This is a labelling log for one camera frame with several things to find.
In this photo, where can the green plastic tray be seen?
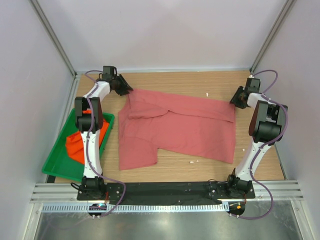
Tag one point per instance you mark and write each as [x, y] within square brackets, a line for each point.
[58, 163]

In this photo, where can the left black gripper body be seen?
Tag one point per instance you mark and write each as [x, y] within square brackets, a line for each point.
[120, 86]

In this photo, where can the aluminium rail profile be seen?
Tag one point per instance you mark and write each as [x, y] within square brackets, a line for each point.
[281, 190]

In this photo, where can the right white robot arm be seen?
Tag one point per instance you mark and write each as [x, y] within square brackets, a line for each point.
[267, 126]

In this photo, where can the slotted white cable duct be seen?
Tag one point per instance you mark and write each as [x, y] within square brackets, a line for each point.
[100, 208]

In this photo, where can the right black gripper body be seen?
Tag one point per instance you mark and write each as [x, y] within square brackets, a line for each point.
[236, 99]

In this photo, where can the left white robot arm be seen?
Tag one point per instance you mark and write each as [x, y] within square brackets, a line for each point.
[89, 121]

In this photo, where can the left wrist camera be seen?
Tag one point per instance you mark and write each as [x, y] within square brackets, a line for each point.
[109, 72]

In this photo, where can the orange t shirt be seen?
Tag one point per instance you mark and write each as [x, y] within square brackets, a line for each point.
[74, 144]

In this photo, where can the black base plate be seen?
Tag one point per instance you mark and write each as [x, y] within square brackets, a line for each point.
[166, 193]

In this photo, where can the pink t shirt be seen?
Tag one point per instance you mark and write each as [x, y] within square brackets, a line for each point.
[153, 120]

